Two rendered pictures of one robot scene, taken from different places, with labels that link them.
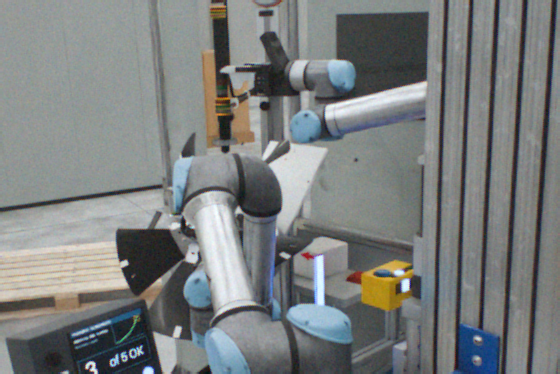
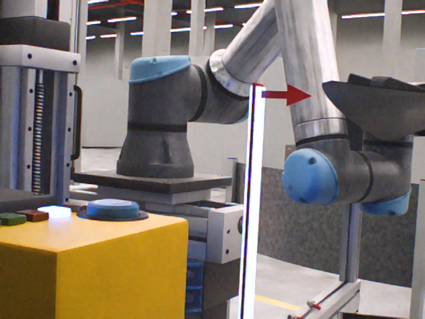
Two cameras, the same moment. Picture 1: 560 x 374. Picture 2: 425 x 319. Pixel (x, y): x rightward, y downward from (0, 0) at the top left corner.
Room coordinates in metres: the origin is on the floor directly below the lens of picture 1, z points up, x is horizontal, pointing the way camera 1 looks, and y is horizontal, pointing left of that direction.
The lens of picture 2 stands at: (2.48, -0.54, 1.15)
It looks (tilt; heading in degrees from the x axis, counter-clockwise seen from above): 3 degrees down; 157
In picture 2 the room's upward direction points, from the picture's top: 3 degrees clockwise
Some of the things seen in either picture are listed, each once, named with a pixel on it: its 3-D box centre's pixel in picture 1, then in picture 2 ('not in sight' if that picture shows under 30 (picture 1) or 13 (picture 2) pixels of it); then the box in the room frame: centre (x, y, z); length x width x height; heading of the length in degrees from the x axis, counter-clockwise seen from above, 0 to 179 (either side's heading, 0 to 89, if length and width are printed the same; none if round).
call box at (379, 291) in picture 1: (392, 286); (73, 293); (2.03, -0.45, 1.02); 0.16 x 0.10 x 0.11; 131
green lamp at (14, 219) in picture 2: not in sight; (8, 219); (2.03, -0.49, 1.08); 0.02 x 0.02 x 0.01; 41
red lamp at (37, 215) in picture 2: not in sight; (32, 215); (2.02, -0.48, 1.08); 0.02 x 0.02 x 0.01; 41
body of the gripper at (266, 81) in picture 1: (277, 78); not in sight; (1.99, -0.13, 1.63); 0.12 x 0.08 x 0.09; 51
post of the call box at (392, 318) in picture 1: (392, 319); not in sight; (2.03, -0.45, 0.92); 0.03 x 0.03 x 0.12; 41
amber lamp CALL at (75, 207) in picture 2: not in sight; (77, 207); (1.97, -0.44, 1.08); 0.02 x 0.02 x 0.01; 41
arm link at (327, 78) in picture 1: (330, 77); not in sight; (1.89, -0.26, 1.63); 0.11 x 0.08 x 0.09; 51
